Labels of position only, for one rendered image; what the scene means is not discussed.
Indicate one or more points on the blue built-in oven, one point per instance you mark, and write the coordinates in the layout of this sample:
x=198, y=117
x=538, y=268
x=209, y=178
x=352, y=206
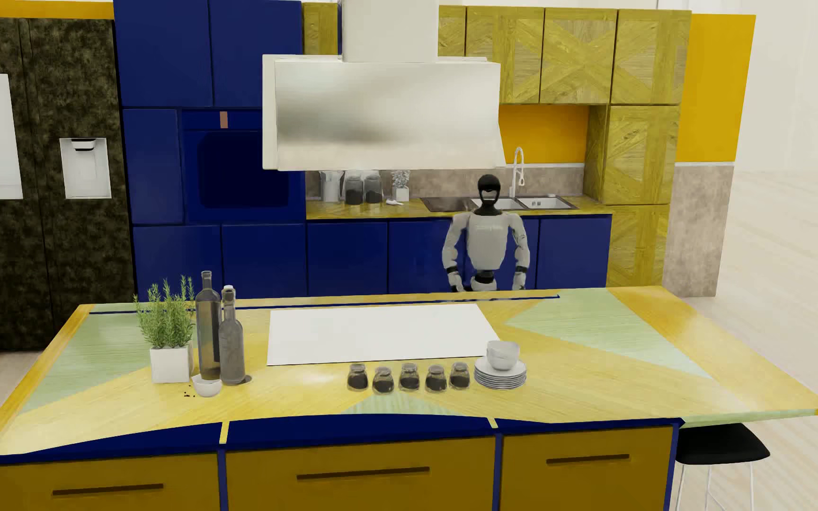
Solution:
x=242, y=170

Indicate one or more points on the small white bowl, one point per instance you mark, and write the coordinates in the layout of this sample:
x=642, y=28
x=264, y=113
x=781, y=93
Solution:
x=207, y=386

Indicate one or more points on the wooden wall cabinets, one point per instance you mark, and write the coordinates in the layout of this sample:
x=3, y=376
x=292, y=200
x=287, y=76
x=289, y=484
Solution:
x=579, y=57

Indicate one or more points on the black bar stool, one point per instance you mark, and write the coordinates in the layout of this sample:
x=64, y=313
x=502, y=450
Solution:
x=718, y=443

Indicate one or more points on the blue wall cabinets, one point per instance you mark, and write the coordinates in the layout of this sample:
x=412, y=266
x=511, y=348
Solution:
x=203, y=53

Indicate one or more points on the stack of white plates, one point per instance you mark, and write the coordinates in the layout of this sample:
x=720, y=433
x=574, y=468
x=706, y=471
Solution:
x=500, y=378

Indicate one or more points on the white kitchen faucet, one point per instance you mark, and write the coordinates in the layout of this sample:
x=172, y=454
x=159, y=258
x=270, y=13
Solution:
x=518, y=167

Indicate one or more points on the tall wooden cabinet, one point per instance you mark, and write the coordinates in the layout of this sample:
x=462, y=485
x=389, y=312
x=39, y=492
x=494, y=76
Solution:
x=636, y=199

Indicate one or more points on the blue base cabinets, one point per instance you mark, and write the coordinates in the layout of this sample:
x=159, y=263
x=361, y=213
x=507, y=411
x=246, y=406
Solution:
x=352, y=259

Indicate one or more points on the herb plant in white pot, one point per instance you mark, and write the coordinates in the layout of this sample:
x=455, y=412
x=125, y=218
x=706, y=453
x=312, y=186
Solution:
x=167, y=333

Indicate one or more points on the dark sink drainer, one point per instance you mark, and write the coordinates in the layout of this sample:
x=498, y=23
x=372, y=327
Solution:
x=444, y=204

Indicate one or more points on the white water dispenser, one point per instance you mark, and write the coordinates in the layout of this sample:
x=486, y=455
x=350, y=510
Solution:
x=85, y=169

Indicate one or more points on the steel range hood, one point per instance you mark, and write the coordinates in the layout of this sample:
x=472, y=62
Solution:
x=380, y=106

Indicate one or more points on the white flat cooktop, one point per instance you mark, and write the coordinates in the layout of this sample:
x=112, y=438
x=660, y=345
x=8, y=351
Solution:
x=380, y=333

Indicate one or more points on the grey glass bottle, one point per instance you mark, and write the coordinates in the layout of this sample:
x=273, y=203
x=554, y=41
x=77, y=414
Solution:
x=231, y=348

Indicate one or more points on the black robot head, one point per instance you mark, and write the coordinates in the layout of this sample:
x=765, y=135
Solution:
x=488, y=190

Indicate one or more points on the small plant in white pot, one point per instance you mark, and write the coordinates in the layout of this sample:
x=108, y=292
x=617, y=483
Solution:
x=400, y=186

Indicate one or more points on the dark storage jar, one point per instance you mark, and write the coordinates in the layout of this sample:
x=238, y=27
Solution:
x=373, y=189
x=354, y=190

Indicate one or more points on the glass spice jar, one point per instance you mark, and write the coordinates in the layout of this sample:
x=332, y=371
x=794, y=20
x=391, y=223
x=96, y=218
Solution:
x=383, y=382
x=409, y=379
x=358, y=379
x=459, y=377
x=436, y=380

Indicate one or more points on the tall dark glass bottle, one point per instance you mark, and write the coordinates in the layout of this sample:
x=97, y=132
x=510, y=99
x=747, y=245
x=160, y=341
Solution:
x=207, y=333

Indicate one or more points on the steel double sink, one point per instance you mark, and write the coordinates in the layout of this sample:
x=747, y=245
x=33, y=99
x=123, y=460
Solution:
x=544, y=203

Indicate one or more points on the large white bowl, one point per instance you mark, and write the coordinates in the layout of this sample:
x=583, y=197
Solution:
x=503, y=355

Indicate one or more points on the yellow and blue kitchen island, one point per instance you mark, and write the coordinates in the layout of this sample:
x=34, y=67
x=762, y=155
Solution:
x=593, y=383

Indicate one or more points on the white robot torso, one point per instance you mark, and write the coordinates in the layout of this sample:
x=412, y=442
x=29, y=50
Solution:
x=486, y=241

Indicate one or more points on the dark mottled refrigerator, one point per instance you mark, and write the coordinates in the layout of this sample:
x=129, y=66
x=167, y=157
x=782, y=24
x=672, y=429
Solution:
x=40, y=270

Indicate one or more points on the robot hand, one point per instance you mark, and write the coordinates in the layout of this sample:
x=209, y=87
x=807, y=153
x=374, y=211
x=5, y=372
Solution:
x=456, y=282
x=519, y=279

